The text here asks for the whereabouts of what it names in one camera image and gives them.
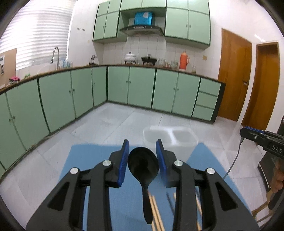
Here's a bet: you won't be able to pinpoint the red patterned chopstick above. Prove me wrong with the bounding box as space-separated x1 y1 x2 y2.
148 193 165 231

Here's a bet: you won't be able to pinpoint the black plastic ladle spoon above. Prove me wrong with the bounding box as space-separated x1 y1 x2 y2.
128 147 159 224

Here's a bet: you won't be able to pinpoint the green lower kitchen cabinets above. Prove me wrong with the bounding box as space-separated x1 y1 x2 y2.
1 65 226 174

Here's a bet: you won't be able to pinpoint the green kitchen cabinets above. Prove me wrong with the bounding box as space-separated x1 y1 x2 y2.
93 1 211 49
1 65 226 174

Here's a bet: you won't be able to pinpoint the chrome kitchen faucet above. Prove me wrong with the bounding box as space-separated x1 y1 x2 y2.
50 46 61 70

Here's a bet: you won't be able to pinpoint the green upper kitchen cabinets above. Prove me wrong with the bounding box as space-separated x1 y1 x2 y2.
93 1 211 49

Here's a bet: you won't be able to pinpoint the person's right hand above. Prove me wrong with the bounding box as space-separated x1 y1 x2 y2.
271 160 284 193

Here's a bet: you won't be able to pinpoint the brown wooden door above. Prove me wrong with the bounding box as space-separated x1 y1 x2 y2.
218 29 252 121
242 42 280 130

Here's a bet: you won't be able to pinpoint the blue table mat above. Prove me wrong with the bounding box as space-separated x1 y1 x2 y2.
58 142 252 231

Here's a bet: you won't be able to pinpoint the white double utensil holder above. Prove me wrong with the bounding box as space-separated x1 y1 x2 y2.
143 126 199 162

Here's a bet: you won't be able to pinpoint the glass jar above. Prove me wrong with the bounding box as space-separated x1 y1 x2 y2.
192 65 196 74

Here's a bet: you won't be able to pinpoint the orange thermos jug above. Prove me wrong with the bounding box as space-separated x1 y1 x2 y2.
179 50 190 71

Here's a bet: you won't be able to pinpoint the black wok pan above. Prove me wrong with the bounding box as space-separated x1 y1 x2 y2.
141 56 157 66

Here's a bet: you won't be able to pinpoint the silver kettle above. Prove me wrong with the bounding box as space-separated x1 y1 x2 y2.
89 54 98 65

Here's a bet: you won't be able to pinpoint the white cooking pot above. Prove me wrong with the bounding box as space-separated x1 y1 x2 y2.
124 52 136 65

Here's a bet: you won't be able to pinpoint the white window blinds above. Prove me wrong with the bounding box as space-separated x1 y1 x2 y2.
1 1 75 70

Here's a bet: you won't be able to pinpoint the grey cable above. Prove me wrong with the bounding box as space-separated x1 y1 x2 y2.
222 137 246 180

